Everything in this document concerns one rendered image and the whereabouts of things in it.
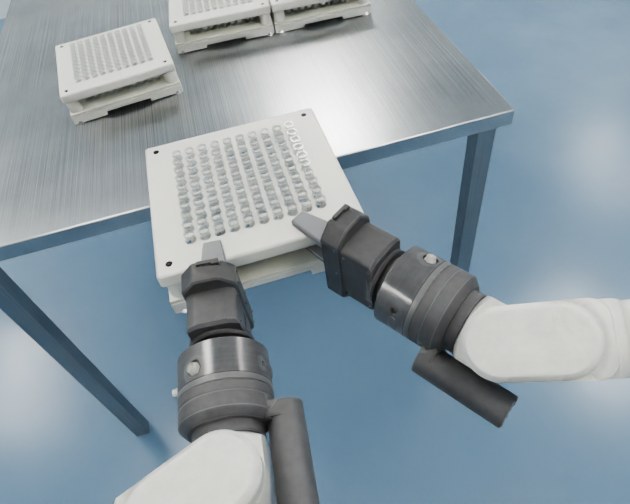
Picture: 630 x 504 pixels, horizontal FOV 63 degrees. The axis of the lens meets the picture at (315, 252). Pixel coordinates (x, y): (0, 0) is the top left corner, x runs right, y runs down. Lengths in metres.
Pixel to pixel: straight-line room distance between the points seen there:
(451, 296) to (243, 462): 0.23
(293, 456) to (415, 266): 0.21
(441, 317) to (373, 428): 1.15
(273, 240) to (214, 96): 0.66
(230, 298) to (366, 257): 0.14
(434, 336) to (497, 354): 0.06
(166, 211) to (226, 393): 0.28
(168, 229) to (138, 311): 1.40
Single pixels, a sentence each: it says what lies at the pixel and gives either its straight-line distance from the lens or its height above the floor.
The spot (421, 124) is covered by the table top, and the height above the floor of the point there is 0.90.
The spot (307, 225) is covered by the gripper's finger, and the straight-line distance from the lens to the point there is 0.57.
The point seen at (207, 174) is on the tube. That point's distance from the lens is 0.67.
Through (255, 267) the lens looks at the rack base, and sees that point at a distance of 0.62.
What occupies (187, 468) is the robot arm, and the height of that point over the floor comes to 1.13.
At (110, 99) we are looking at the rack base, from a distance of 1.24.
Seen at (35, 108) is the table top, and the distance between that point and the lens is 1.38.
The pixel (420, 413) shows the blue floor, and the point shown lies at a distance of 1.63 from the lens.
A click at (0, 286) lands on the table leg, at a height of 0.78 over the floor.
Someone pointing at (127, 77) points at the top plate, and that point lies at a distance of 1.21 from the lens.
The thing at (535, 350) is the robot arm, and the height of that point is 1.12.
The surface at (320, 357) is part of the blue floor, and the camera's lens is 1.72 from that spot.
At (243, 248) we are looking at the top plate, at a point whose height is 1.09.
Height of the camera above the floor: 1.51
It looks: 50 degrees down
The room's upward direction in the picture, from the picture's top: 10 degrees counter-clockwise
